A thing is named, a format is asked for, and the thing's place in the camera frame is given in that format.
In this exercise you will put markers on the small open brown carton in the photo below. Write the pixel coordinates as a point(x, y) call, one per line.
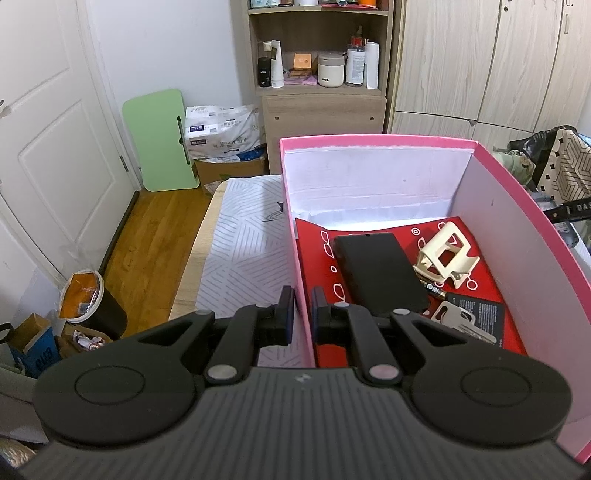
point(87, 341)

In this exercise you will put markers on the pink cardboard box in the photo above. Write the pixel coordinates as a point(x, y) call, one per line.
point(378, 175)

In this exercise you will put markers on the flat pink box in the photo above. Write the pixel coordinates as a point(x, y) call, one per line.
point(300, 79)

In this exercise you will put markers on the black bottle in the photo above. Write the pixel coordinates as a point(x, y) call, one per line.
point(264, 74)

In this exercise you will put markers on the white door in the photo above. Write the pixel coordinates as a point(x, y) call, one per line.
point(55, 138)

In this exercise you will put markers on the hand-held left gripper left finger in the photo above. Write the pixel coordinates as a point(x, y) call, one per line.
point(288, 318)

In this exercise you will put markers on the wooden bookshelf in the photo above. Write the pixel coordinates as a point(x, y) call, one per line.
point(323, 115)

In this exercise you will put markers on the green board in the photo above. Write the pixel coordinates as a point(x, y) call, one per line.
point(157, 138)

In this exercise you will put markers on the trash bin with orange bag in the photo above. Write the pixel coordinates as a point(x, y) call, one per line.
point(106, 314)

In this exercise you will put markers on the green blanket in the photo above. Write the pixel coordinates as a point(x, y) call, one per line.
point(517, 164)

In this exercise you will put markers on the patterned tote bag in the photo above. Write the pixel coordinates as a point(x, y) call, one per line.
point(572, 161)

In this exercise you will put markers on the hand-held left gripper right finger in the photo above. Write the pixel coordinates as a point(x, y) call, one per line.
point(316, 314)

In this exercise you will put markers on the black and gold battery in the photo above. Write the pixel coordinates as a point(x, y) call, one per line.
point(435, 290)

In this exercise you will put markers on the black card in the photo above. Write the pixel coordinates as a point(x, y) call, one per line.
point(485, 318)

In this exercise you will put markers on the white jar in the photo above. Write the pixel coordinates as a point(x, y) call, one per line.
point(331, 74)

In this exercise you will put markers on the wooden wardrobe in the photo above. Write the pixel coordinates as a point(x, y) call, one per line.
point(461, 60)

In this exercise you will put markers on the beige phone holder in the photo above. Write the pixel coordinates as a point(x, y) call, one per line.
point(422, 265)

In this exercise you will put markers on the white tissue pack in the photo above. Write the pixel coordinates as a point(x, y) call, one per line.
point(217, 131)

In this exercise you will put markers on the silver key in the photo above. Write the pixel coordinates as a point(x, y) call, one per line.
point(455, 316)

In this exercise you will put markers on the red printed cloth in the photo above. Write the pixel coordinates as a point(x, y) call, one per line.
point(311, 258)

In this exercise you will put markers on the brown cardboard box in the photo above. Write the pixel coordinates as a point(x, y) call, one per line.
point(231, 173)

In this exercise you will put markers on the black power bank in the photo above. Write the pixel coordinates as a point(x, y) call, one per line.
point(374, 272)

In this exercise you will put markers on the blue cardboard box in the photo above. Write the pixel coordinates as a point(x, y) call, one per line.
point(44, 350)

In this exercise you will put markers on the white tube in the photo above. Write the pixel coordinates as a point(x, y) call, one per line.
point(277, 69)

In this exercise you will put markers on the small orange box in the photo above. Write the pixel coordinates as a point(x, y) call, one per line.
point(303, 61)

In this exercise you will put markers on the white bottle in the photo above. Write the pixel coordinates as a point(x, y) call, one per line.
point(372, 67)

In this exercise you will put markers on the white can with red cap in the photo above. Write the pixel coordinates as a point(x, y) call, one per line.
point(355, 67)

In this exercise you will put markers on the wooden bed frame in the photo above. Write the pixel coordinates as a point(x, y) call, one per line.
point(194, 258)

